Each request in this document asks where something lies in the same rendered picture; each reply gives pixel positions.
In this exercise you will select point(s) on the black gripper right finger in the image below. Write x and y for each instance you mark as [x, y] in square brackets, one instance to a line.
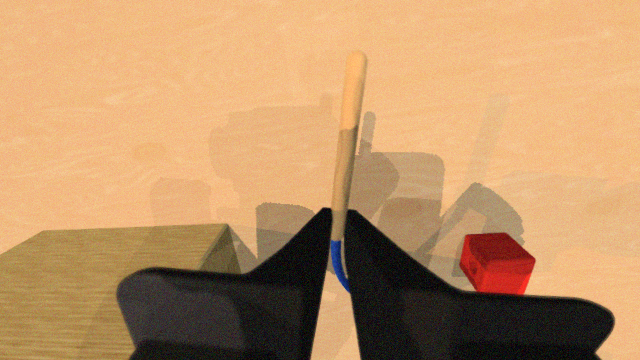
[403, 311]

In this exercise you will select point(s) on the blue string with wooden stick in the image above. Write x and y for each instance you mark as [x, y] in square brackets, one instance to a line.
[353, 93]

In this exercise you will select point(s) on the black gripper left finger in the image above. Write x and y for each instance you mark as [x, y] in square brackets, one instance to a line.
[272, 308]

